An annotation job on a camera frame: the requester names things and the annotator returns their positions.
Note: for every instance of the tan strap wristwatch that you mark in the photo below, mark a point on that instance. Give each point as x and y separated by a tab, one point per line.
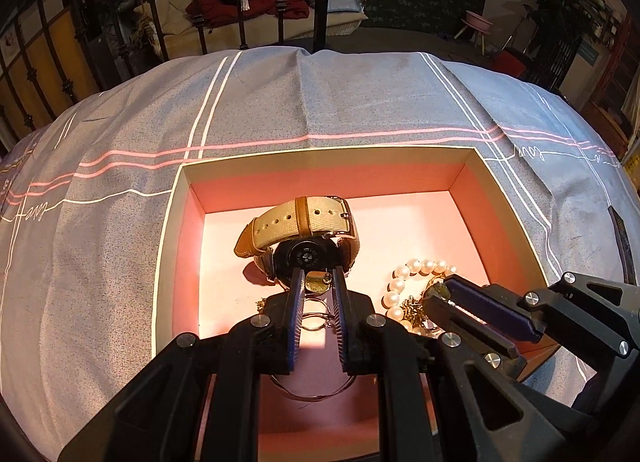
305	236

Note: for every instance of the black iron bed frame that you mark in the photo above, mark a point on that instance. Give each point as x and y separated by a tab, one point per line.
54	53

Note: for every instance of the thin bangle with gold charm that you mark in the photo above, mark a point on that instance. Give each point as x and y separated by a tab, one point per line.
317	374

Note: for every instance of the white wicker hanging chair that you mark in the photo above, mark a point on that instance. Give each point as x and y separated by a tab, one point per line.
178	28

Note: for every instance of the pink small stool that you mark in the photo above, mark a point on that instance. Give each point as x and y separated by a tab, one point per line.
480	26

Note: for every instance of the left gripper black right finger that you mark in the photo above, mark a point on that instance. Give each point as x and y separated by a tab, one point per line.
343	317

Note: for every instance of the red cloth on chair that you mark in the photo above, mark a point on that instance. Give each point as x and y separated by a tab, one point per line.
216	14

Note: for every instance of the pale open cardboard box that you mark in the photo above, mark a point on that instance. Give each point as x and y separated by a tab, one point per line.
443	205

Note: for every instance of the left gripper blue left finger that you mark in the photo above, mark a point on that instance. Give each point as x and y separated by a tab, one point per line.
295	309

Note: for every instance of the grey striped bed sheet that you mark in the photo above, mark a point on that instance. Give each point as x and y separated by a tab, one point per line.
83	201

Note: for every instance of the black phone on bed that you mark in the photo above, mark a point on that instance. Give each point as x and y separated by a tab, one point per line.
623	246

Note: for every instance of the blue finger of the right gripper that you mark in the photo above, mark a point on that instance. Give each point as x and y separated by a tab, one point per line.
497	306
478	335

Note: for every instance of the gold earring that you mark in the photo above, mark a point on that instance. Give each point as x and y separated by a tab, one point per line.
440	289
318	282

